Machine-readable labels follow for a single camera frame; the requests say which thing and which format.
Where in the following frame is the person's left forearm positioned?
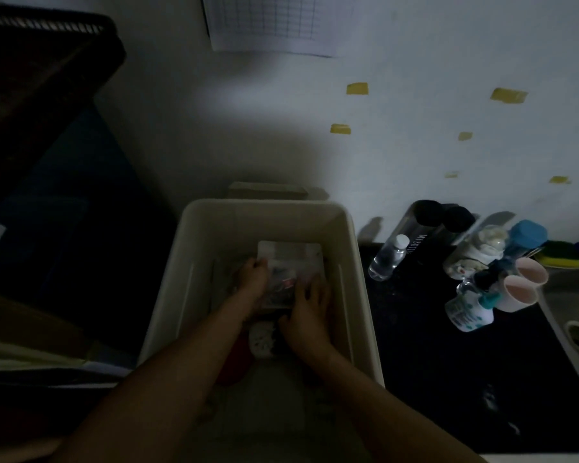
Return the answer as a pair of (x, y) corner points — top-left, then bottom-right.
(53, 303), (261, 463)

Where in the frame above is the orange red round jar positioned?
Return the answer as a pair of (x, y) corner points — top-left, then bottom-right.
(217, 334), (252, 386)

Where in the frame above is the person's right forearm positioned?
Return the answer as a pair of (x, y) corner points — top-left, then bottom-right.
(308, 341), (488, 463)

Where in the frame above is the steel sink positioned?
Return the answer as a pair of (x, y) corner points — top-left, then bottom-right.
(535, 269), (579, 406)

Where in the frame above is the person's left hand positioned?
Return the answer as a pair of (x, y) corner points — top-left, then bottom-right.
(234, 257), (271, 323)

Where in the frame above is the clear bottle white cap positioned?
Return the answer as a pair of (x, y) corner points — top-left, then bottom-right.
(368, 234), (411, 283)

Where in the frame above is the cream plush covered bottle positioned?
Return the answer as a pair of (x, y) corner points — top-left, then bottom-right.
(443, 225), (510, 280)

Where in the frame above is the black woven tray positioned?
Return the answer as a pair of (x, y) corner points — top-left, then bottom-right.
(0, 4), (127, 217)

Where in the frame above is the white plastic storage bin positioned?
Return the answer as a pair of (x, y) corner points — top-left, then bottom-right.
(137, 199), (386, 463)

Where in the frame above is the zip pouch red label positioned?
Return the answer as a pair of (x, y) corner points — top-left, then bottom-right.
(256, 239), (327, 312)

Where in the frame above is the white cup pink inside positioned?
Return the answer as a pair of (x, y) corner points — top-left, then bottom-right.
(494, 274), (540, 314)
(513, 257), (550, 287)

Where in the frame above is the blue plastic bottle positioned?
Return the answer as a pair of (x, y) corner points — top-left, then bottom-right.
(482, 220), (549, 280)

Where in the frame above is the white lotion bottle teal cap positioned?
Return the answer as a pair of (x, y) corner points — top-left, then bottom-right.
(445, 291), (501, 333)

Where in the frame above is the black table countertop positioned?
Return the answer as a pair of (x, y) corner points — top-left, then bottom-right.
(356, 241), (579, 454)

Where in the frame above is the yellow green sponge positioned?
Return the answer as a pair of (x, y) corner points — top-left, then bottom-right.
(533, 241), (579, 269)

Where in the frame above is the person's right hand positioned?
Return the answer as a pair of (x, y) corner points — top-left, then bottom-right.
(277, 277), (336, 358)

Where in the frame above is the clear cotton swab box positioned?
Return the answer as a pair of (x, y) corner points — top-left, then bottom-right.
(248, 320), (290, 360)

